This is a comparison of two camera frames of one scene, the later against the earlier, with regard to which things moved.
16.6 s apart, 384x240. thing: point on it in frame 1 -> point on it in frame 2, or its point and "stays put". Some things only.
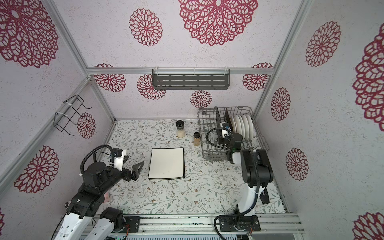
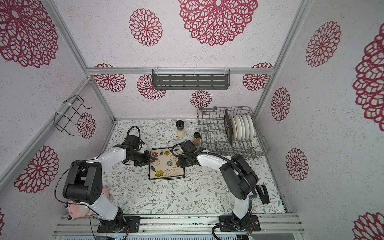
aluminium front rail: (269, 223) stays put
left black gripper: (129, 176) -> (147, 159)
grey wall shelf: (190, 78) stays put
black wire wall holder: (69, 113) stays put
